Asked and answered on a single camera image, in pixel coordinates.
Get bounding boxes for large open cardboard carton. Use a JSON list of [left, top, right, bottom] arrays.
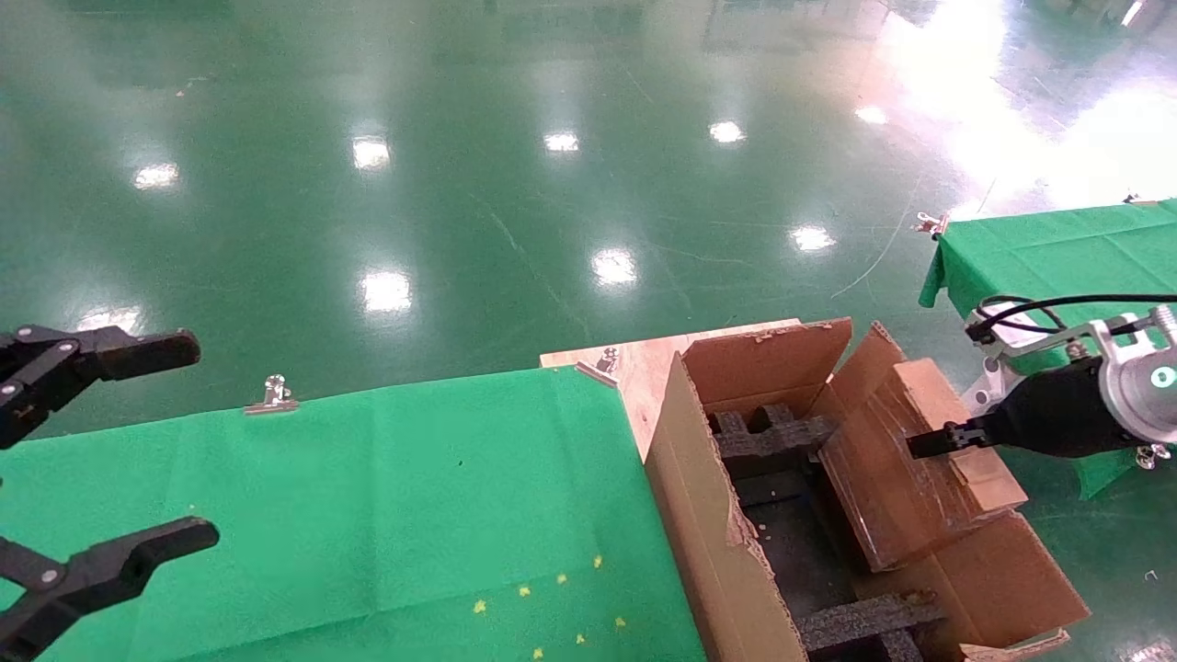
[[644, 317, 1091, 662]]

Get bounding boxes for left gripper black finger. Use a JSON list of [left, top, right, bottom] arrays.
[[0, 517, 222, 662], [0, 325, 203, 451]]

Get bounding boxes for dark foam bottom pad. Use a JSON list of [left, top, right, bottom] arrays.
[[734, 469, 867, 628]]

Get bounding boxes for black camera cable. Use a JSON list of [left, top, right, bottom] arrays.
[[973, 292, 1177, 338]]

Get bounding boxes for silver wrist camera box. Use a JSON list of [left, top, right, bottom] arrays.
[[966, 313, 1023, 357]]

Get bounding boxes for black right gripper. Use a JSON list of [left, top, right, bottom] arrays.
[[906, 359, 1141, 461]]

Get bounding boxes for large green table cloth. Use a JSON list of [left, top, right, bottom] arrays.
[[0, 366, 709, 662]]

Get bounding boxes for silver camera mount bracket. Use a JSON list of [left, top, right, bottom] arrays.
[[1011, 308, 1177, 366]]

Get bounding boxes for small brown cardboard box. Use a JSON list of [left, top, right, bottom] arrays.
[[818, 359, 1029, 573]]

